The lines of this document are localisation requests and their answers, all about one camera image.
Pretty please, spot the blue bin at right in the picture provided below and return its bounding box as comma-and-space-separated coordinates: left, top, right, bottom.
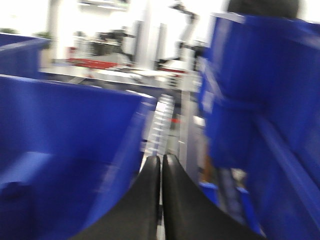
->
199, 13, 320, 240

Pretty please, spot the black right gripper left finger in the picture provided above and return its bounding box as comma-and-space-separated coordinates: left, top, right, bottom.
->
71, 156, 161, 240

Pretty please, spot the blue bin at left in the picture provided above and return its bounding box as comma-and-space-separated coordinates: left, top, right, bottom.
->
0, 33, 50, 79

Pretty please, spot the large blue bin centre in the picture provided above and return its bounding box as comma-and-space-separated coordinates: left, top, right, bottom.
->
0, 75, 157, 240

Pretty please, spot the white roller track left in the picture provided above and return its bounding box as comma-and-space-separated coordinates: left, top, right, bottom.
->
144, 94, 175, 157

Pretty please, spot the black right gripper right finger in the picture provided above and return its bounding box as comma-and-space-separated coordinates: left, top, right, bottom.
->
162, 154, 264, 240

